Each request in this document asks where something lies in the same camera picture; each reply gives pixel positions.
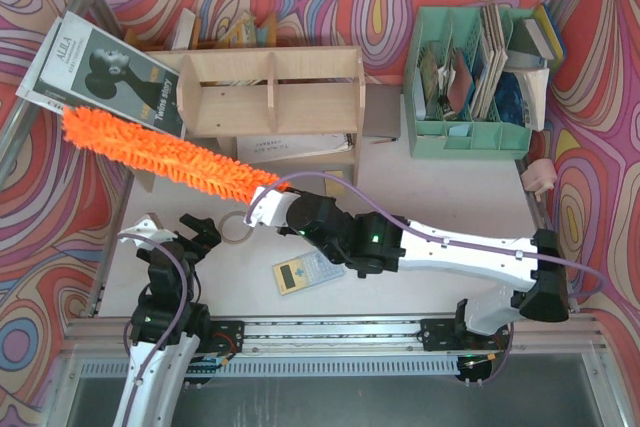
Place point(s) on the large black-cover book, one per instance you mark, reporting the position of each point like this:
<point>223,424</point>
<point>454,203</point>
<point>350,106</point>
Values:
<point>79,64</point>

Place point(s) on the pink plastic piggy toy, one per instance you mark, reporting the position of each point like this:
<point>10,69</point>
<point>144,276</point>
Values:
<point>539,177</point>

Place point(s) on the pencil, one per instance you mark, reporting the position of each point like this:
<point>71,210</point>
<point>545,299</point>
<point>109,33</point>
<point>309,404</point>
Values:
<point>383,141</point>

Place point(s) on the orange microfiber duster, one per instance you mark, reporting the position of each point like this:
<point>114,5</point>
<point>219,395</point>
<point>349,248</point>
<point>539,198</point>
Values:
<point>164,155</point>

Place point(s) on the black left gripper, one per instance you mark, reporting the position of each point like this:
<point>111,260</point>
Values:
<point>189,240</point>

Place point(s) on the aluminium front rail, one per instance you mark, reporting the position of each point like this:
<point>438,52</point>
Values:
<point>345,335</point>

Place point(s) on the blue and yellow book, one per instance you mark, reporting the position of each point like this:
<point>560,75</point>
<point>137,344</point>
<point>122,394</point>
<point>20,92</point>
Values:
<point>538,35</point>

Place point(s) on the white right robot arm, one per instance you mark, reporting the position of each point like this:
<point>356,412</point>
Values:
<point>530,282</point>

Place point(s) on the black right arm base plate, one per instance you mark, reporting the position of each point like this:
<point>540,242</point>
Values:
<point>480,358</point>

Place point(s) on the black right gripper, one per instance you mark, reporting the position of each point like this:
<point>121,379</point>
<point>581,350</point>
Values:
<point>282,229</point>

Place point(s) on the gold scientific calculator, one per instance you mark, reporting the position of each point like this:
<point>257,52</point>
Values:
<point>305,271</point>

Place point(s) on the grey notebook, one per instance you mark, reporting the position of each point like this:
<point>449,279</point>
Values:
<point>382,111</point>

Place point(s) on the red brown booklet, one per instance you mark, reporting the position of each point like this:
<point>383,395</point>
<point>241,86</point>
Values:
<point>461,85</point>

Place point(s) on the yellow sticky note pad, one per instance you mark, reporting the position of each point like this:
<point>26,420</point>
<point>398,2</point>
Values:
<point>332,187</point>

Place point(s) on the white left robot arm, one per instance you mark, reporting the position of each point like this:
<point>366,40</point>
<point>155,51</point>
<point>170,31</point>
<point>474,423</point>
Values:
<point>168,326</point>

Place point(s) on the wooden bookshelf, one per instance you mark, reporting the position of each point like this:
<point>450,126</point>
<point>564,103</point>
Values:
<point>226,94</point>

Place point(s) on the white paper booklet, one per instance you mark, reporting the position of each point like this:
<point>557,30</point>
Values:
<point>319,148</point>

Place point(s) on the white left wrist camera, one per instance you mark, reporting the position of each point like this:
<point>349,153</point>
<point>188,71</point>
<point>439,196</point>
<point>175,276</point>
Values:
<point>146,232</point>

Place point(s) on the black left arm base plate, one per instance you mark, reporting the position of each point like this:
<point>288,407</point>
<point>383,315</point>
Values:
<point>221,345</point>

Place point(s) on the green desk organizer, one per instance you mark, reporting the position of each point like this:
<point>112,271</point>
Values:
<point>435,131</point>

